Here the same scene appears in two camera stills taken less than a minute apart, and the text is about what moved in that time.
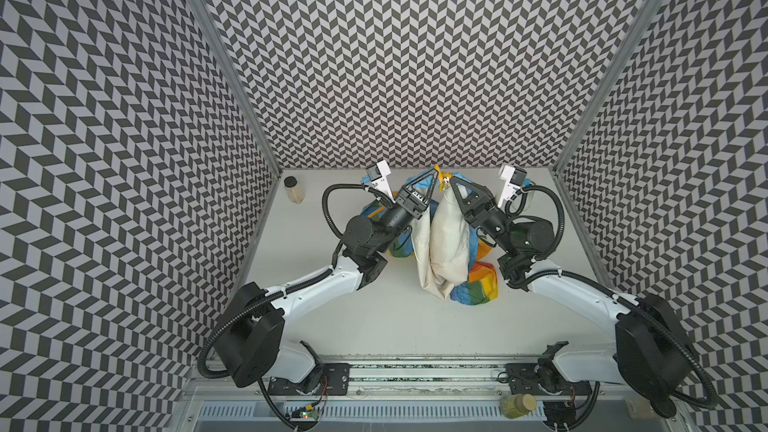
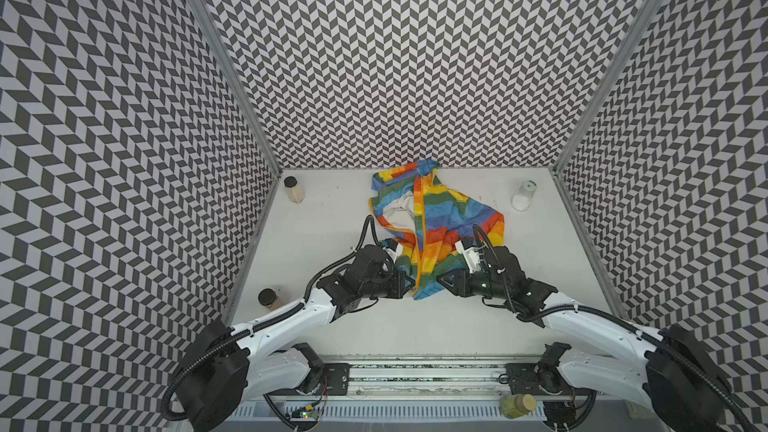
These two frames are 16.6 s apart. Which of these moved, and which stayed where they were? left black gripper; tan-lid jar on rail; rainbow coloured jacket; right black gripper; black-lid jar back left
Moved: right black gripper; left black gripper; rainbow coloured jacket
Stayed: black-lid jar back left; tan-lid jar on rail
